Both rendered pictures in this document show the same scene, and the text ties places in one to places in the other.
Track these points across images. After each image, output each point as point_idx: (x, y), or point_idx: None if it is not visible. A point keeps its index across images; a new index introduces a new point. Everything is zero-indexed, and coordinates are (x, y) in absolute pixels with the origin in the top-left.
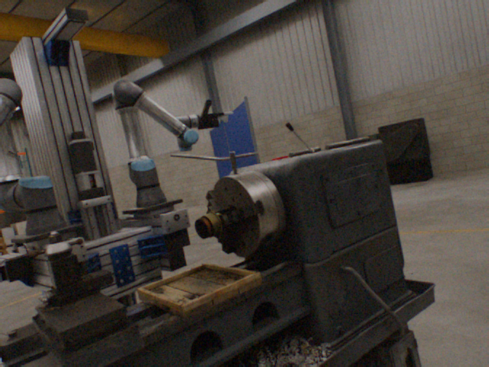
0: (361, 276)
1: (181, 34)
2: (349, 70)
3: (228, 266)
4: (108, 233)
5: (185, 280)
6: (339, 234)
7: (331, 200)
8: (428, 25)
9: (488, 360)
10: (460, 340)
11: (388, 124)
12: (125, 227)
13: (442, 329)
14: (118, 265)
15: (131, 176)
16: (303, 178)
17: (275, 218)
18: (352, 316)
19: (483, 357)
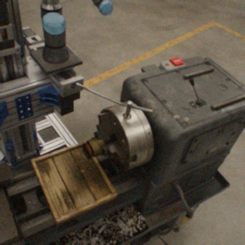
0: (185, 180)
1: None
2: None
3: (115, 16)
4: (15, 73)
5: (67, 160)
6: (184, 165)
7: (191, 152)
8: None
9: (237, 194)
10: (231, 171)
11: None
12: (30, 58)
13: (226, 157)
14: (20, 108)
15: (41, 22)
16: (176, 147)
17: (143, 161)
18: (167, 198)
19: (235, 190)
